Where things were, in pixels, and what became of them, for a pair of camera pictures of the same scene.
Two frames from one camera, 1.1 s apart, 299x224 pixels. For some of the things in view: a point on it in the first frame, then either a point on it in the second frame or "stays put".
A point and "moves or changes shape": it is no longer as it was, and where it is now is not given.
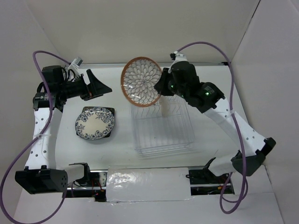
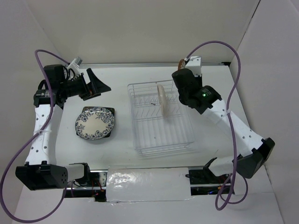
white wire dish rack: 164,126 stays put
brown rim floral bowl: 138,78 moves or changes shape
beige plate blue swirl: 164,101 stays put
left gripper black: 95,87 stays put
